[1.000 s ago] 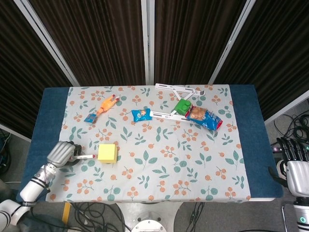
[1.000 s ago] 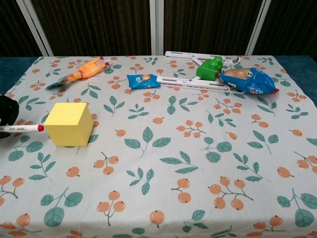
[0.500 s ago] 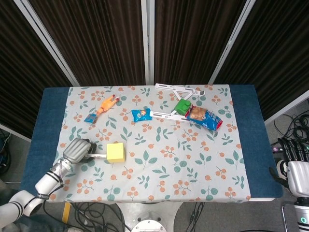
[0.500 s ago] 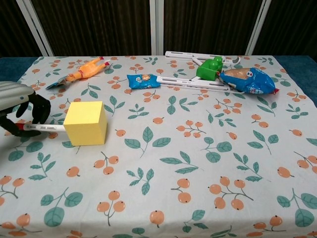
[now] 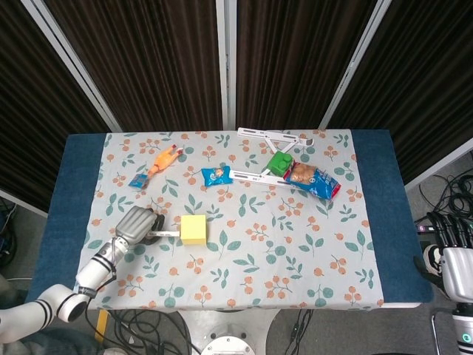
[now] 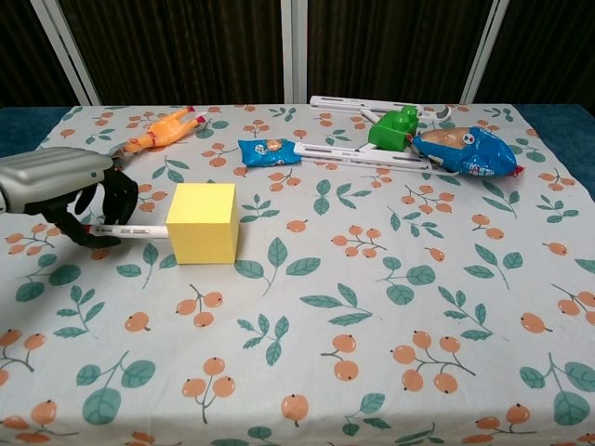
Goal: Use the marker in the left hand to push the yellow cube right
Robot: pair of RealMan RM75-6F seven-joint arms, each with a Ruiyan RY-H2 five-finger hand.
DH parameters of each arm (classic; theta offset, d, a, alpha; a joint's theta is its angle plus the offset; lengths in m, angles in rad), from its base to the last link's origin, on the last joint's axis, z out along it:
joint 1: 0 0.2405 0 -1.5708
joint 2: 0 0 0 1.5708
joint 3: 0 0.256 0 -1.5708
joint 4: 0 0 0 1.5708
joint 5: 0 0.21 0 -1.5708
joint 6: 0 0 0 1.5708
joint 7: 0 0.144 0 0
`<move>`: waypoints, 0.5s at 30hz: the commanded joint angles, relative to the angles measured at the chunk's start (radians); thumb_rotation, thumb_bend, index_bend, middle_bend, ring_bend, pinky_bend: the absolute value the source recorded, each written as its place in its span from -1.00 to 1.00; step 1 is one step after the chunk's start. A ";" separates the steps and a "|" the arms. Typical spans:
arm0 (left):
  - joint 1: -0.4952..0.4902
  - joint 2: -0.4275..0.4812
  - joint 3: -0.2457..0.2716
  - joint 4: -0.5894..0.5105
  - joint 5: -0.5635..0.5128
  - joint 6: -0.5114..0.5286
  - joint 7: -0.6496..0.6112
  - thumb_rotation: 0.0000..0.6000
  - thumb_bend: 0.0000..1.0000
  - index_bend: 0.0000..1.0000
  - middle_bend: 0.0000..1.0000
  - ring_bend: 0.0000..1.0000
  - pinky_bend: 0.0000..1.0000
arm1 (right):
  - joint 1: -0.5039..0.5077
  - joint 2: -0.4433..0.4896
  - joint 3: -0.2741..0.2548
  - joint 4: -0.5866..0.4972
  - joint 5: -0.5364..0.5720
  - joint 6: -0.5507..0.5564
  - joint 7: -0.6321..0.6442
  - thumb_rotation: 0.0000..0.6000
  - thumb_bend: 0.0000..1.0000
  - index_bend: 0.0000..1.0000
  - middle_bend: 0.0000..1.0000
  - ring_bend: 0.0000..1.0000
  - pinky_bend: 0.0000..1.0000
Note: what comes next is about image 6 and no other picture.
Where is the silver and black left hand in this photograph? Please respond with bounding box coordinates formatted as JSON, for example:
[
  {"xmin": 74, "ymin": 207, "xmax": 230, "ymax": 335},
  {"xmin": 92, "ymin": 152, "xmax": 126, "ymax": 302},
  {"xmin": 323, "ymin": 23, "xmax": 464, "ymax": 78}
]
[{"xmin": 0, "ymin": 147, "xmax": 140, "ymax": 248}]

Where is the red and white marker pen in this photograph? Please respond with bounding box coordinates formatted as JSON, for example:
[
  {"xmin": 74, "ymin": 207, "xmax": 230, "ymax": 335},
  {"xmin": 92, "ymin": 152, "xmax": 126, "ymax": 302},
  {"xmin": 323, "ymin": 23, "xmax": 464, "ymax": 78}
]
[{"xmin": 83, "ymin": 223, "xmax": 170, "ymax": 243}]

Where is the yellow foam cube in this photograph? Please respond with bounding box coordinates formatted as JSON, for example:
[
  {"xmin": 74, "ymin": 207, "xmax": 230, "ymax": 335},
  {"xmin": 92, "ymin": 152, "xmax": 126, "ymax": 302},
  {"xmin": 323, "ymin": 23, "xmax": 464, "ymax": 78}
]
[{"xmin": 165, "ymin": 182, "xmax": 241, "ymax": 267}]

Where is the fruit and leaf patterned tablecloth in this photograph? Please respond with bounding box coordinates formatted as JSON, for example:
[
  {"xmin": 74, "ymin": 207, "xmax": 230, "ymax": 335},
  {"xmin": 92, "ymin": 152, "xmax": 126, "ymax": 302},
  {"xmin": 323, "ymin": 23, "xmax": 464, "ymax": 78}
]
[{"xmin": 0, "ymin": 103, "xmax": 595, "ymax": 446}]

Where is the orange rubber chicken toy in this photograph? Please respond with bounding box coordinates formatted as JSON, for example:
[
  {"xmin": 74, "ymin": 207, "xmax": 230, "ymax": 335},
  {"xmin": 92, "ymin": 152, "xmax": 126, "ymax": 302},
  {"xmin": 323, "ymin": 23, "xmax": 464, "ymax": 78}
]
[{"xmin": 109, "ymin": 105, "xmax": 208, "ymax": 162}]

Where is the small blue snack packet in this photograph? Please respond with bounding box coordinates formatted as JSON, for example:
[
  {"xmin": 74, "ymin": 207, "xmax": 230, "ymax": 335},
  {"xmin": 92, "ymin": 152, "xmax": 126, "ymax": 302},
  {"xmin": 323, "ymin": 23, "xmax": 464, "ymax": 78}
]
[{"xmin": 237, "ymin": 138, "xmax": 302, "ymax": 168}]

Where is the green toy building block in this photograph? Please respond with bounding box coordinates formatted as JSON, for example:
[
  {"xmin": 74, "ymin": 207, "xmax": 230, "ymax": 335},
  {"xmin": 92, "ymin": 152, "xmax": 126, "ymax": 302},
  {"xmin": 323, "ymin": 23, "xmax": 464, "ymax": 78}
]
[{"xmin": 367, "ymin": 105, "xmax": 421, "ymax": 153}]

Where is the large blue chip bag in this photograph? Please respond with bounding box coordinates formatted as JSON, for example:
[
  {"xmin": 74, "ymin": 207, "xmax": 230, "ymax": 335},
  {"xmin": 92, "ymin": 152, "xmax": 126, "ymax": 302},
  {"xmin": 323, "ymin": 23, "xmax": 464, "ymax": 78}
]
[{"xmin": 411, "ymin": 125, "xmax": 525, "ymax": 179}]

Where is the white screen frame post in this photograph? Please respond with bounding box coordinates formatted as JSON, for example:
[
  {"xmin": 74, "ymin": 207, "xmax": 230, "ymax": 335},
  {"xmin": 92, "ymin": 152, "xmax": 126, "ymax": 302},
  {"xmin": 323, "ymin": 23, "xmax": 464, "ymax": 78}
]
[
  {"xmin": 31, "ymin": 0, "xmax": 101, "ymax": 106},
  {"xmin": 459, "ymin": 0, "xmax": 511, "ymax": 105},
  {"xmin": 280, "ymin": 0, "xmax": 311, "ymax": 105}
]

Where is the white rail with hooked end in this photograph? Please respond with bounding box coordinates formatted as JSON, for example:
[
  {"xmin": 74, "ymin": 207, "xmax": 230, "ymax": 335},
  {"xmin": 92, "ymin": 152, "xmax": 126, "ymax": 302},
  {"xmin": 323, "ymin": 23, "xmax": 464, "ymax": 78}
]
[{"xmin": 310, "ymin": 95, "xmax": 456, "ymax": 124}]

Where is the long white metal rail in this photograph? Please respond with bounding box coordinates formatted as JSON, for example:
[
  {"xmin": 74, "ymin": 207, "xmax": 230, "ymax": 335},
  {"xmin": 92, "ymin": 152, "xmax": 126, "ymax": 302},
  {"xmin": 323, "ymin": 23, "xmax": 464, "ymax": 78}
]
[{"xmin": 293, "ymin": 141, "xmax": 432, "ymax": 173}]

